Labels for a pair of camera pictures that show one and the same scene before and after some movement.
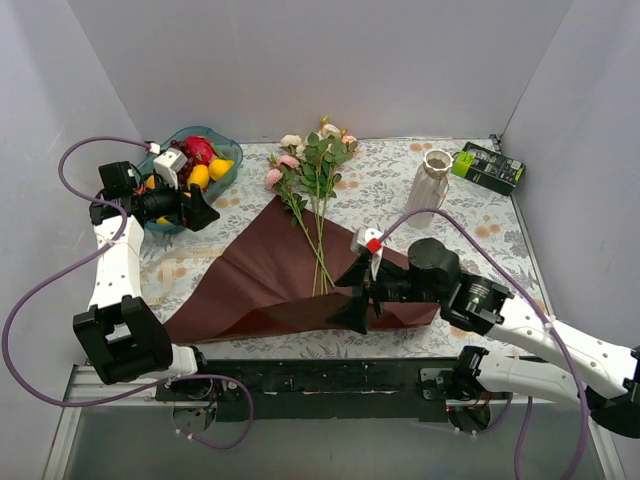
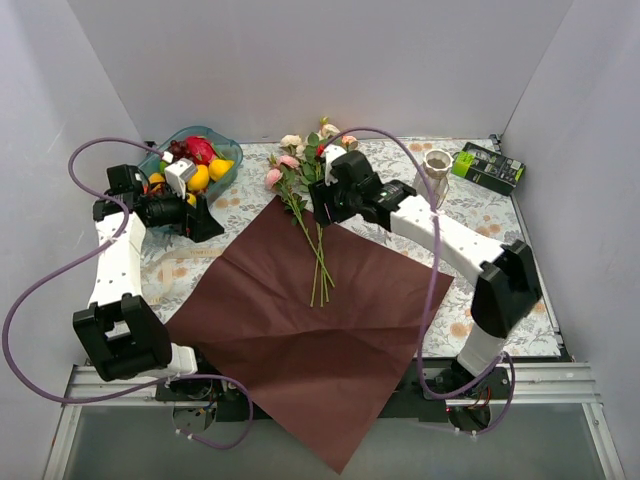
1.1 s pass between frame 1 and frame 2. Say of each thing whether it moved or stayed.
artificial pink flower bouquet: stayed
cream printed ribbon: stayed
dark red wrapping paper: moved
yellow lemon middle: stayed
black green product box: stayed
